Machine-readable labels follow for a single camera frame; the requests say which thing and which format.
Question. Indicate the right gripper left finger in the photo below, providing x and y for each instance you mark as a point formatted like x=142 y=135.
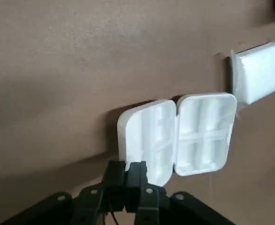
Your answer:
x=115 y=174

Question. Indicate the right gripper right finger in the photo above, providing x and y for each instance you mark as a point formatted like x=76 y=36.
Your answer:
x=137 y=178

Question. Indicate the white plastic medicine box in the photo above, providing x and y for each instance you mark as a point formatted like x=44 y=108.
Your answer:
x=198 y=131

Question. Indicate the white bandage packet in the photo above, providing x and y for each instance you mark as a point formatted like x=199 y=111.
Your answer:
x=261 y=75

